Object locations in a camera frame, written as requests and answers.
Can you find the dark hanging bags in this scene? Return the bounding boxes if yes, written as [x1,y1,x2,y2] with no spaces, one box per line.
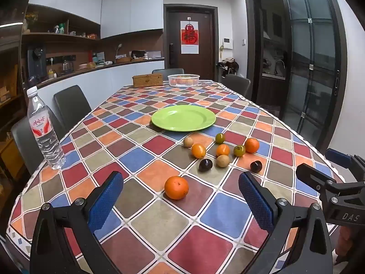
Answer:
[217,58,239,76]

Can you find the clear plastic water bottle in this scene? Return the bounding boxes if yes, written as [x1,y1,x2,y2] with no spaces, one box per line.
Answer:
[26,86,67,170]

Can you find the green plate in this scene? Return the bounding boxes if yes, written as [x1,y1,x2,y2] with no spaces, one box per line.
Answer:
[151,105,216,132]

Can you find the sliding glass door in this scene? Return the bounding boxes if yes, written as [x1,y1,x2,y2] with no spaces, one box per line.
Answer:
[281,0,348,149]

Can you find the white wall cabinet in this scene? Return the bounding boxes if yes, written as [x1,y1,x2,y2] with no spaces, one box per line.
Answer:
[29,0,164,39]

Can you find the wicker box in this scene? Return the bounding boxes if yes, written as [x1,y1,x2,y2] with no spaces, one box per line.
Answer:
[132,74,164,88]

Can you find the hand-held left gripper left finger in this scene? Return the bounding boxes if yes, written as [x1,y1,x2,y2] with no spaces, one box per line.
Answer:
[30,171,124,274]

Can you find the white plastic basket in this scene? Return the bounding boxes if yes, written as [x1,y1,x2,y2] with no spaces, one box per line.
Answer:
[168,74,200,88]

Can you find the dark brown door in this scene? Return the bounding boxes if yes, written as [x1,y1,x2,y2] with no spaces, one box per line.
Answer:
[164,4,219,82]

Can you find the grey dining chair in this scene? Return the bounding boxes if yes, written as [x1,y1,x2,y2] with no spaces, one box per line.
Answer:
[152,68,185,82]
[54,85,93,132]
[11,105,66,176]
[221,74,251,100]

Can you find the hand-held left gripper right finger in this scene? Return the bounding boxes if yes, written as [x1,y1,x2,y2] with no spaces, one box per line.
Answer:
[238,171,334,274]

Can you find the black power strip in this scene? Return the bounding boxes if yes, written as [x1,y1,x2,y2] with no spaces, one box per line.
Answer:
[46,55,77,63]

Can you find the red wall calendar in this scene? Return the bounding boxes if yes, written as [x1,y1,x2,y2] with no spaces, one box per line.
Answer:
[181,21,199,54]

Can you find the wooden wall shelf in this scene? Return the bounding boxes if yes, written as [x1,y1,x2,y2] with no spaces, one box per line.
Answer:
[22,4,101,44]

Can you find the black water dispenser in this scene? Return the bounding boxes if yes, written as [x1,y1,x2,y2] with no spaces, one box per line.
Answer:
[28,46,47,80]

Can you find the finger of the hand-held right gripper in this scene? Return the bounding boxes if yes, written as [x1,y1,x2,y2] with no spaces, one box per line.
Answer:
[296,163,347,203]
[326,148,365,182]

